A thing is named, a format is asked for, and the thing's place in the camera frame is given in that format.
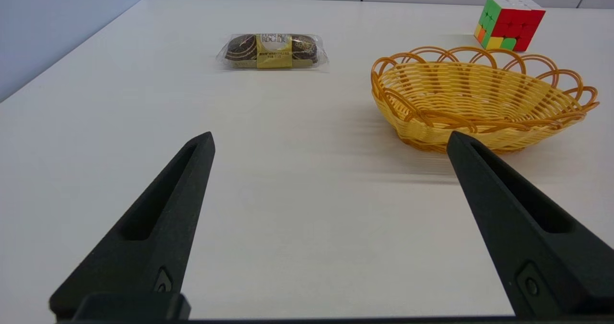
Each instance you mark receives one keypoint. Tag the multicoloured rubiks cube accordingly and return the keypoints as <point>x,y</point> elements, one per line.
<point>515,26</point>

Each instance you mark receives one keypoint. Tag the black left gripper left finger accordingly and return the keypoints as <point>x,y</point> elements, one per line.
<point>153,237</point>

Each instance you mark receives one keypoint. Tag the yellow woven basket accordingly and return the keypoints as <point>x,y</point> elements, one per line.
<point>460,98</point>

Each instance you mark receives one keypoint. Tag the clear-wrapped chocolate pack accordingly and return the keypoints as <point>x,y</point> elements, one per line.
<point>273,51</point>

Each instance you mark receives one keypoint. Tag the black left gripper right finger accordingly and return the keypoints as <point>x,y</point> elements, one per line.
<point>508,228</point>

